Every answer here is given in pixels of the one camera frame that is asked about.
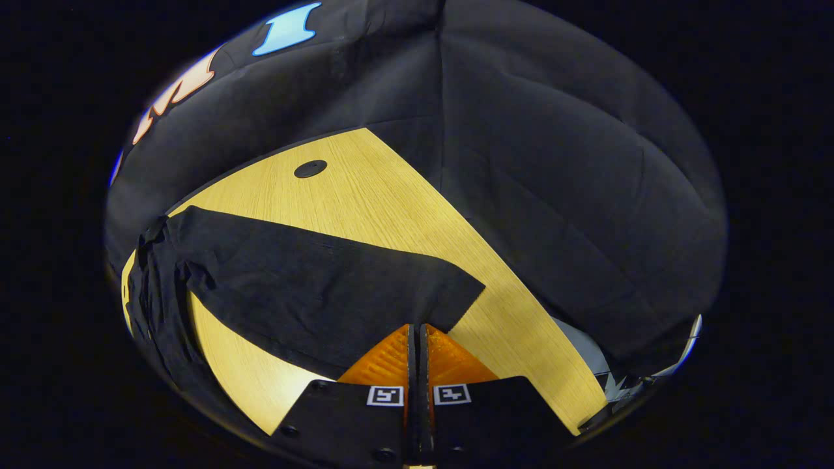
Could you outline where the black button shirt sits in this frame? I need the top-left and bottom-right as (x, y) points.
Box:
(122, 205), (487, 421)

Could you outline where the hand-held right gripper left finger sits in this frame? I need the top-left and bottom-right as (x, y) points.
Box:
(272, 323), (414, 466)

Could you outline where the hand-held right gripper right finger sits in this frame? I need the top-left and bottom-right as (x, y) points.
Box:
(420, 323), (575, 466)

